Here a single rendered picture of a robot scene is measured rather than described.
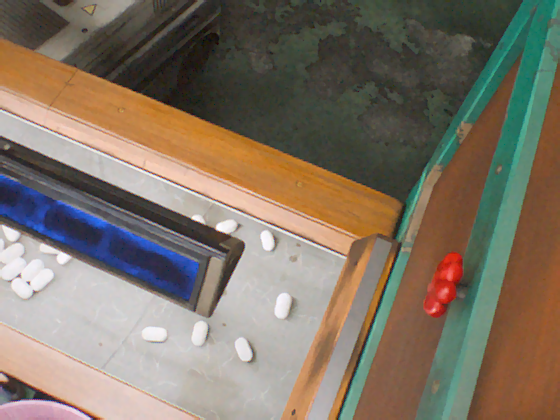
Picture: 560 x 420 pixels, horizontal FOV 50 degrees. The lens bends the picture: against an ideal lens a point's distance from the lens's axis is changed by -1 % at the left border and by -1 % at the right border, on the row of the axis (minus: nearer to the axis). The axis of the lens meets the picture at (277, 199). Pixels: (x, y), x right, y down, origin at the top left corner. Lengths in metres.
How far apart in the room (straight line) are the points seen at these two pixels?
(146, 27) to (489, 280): 1.41
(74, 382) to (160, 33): 1.07
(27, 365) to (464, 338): 0.64
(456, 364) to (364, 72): 1.81
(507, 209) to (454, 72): 1.83
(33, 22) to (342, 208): 0.94
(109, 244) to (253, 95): 1.47
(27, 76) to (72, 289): 0.38
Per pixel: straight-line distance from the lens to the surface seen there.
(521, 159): 0.42
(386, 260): 0.81
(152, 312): 0.89
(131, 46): 1.64
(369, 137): 1.96
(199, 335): 0.86
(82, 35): 1.53
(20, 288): 0.92
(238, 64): 2.07
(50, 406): 0.86
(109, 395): 0.85
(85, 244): 0.58
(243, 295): 0.89
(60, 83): 1.07
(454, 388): 0.35
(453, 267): 0.38
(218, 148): 0.97
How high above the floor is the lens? 1.59
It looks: 62 degrees down
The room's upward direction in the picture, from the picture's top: 11 degrees clockwise
